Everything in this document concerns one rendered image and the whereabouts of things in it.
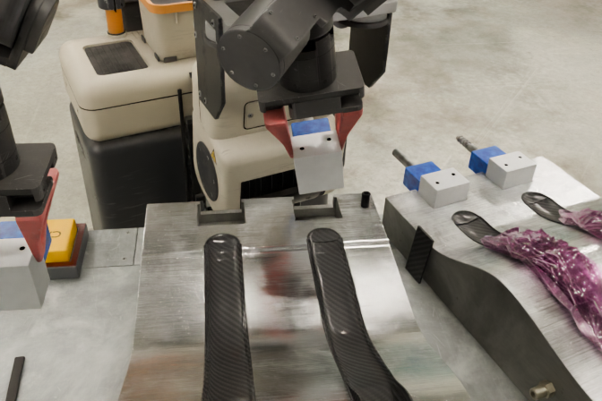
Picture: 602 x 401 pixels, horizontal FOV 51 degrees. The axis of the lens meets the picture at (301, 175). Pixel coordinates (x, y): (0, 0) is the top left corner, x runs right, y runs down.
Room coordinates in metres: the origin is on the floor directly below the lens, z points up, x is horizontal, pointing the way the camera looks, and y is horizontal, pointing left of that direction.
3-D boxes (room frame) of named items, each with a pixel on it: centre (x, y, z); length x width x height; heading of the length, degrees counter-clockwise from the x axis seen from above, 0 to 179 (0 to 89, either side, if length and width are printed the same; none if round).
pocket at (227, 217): (0.56, 0.09, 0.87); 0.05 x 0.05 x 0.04; 9
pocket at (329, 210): (0.57, -0.02, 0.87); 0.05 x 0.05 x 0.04; 9
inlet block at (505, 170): (0.74, -0.26, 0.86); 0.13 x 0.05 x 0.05; 26
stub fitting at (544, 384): (0.37, -0.23, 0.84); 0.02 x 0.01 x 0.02; 116
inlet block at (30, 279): (0.45, 0.26, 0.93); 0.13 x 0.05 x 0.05; 7
